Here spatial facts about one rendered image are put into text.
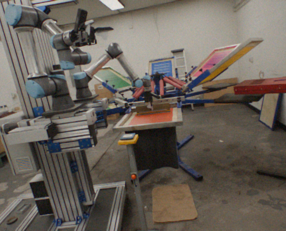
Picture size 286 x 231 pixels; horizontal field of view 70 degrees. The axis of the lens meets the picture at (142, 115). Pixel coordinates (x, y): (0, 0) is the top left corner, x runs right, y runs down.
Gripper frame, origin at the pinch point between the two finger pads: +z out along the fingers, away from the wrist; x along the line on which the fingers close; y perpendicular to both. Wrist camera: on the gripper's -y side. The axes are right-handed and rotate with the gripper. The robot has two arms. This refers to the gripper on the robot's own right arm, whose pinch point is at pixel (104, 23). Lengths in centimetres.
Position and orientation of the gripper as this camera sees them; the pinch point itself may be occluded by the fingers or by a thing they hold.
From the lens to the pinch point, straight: 107.5
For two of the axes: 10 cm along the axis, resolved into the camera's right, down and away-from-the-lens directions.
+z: 8.8, -0.3, -4.7
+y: 0.9, 9.9, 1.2
